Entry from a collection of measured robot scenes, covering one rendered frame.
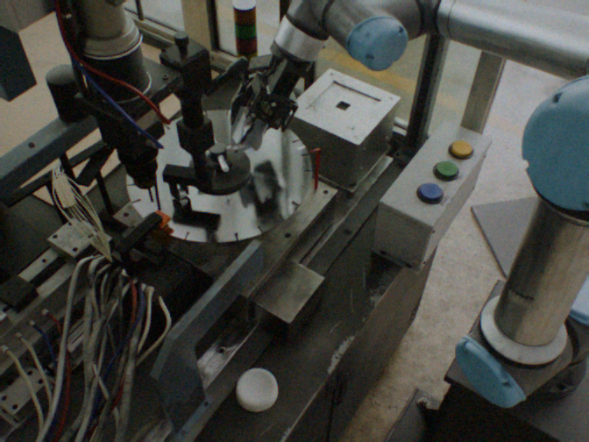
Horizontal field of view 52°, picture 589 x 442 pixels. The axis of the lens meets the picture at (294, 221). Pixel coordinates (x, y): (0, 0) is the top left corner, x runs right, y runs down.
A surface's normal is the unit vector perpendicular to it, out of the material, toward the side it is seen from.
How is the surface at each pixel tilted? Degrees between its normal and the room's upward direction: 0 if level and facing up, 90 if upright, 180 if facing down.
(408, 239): 90
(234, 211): 0
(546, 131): 83
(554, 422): 0
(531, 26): 52
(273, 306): 0
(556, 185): 83
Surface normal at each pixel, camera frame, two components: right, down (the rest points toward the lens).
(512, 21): -0.68, -0.25
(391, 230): -0.56, 0.63
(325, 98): 0.01, -0.64
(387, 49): 0.56, 0.68
